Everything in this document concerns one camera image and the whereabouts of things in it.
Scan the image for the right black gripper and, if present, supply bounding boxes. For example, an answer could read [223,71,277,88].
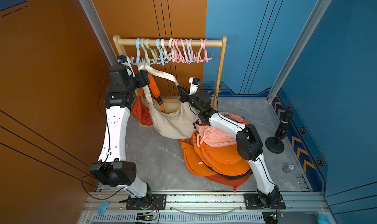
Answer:
[178,85,204,114]

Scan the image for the beige sling bag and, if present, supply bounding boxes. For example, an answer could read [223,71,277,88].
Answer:
[136,61,204,140]

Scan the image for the light pink strap bag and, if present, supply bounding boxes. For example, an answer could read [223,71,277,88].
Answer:
[193,120,236,147]

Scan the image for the bright orange sling bag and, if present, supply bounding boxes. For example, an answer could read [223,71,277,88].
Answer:
[192,131,251,176]
[180,139,216,177]

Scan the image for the orange bag with black strap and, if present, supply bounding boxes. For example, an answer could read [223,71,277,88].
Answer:
[206,165,253,180]

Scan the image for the dark orange sling bag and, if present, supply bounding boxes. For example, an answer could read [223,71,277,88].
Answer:
[206,174,250,192]

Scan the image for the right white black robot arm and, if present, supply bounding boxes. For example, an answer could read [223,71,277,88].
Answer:
[177,85,281,209]

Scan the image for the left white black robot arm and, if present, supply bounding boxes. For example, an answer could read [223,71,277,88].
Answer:
[90,63,151,202]

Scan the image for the blue plastic hook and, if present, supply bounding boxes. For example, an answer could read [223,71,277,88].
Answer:
[130,38,141,66]

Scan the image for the green plastic hook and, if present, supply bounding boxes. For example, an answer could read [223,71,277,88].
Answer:
[139,38,151,66]

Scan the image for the pink plastic hook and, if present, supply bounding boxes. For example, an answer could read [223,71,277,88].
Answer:
[196,39,213,63]

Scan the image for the wooden hanging rack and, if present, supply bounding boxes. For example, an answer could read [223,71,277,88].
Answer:
[113,35,227,113]

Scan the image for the black microphone stand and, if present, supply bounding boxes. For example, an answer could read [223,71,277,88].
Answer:
[265,110,293,154]

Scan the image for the small round clear cap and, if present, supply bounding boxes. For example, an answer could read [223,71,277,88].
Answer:
[282,163,296,174]

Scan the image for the green circuit board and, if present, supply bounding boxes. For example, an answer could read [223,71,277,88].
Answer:
[135,213,158,224]

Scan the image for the blue foam block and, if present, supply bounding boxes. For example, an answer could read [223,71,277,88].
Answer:
[97,202,110,216]

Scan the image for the teal cloth corner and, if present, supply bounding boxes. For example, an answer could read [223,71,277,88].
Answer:
[317,214,331,224]

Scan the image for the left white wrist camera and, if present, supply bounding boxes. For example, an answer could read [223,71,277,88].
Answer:
[117,55,135,77]

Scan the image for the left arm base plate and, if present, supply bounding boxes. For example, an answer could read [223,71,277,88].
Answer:
[126,194,167,210]

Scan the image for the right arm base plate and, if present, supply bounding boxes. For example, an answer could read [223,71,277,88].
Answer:
[243,194,286,210]

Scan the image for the aluminium rail frame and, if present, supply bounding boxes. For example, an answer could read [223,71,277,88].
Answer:
[78,191,336,224]

